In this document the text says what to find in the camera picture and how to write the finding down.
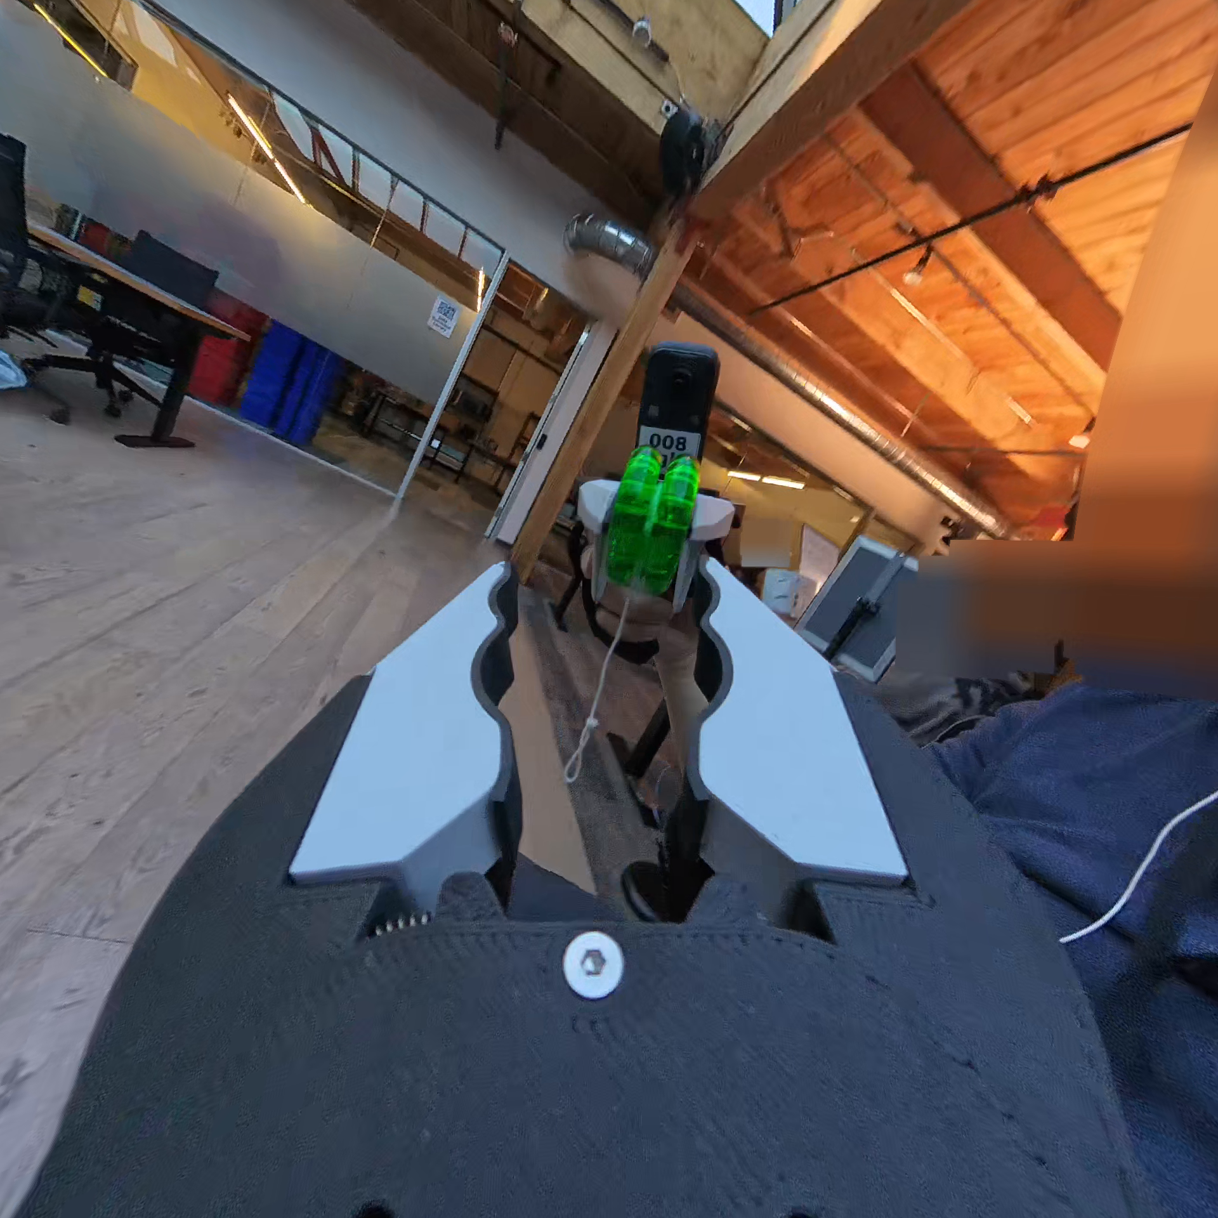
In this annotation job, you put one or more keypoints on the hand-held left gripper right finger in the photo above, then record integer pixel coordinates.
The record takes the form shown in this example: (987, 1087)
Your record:
(800, 760)

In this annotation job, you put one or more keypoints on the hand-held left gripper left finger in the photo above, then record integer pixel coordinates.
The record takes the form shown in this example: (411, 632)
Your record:
(409, 760)

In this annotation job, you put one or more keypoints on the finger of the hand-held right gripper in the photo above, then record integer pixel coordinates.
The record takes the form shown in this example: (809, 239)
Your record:
(597, 503)
(716, 518)

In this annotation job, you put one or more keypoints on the green yoyo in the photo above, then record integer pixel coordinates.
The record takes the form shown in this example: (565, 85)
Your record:
(651, 522)

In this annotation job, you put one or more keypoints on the person's right forearm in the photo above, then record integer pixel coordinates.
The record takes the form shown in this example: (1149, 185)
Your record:
(686, 693)

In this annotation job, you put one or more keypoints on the person's right hand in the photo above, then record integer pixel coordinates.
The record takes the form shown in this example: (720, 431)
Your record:
(642, 617)

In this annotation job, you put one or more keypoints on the black stand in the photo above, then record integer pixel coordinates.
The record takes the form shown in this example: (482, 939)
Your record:
(671, 855)

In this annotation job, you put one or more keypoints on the grey panel on stand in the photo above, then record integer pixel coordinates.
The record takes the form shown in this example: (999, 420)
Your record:
(855, 598)

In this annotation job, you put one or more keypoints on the black device on beam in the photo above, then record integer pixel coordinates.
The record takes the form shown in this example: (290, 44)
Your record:
(683, 152)

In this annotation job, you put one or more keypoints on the white paper sign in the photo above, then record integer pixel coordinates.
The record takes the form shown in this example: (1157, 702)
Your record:
(444, 316)

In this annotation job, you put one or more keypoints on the black track light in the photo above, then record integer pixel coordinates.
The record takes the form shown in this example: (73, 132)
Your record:
(915, 271)

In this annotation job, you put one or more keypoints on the person's blue sweater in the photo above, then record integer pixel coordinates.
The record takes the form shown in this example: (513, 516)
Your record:
(1066, 855)

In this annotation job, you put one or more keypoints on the stack of blue bins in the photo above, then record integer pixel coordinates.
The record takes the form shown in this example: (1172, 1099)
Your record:
(290, 379)

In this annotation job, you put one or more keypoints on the stack of red bins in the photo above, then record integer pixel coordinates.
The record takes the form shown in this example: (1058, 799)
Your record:
(229, 347)

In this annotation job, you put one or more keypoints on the wooden desk with black legs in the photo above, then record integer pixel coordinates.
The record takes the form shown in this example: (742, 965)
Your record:
(132, 280)

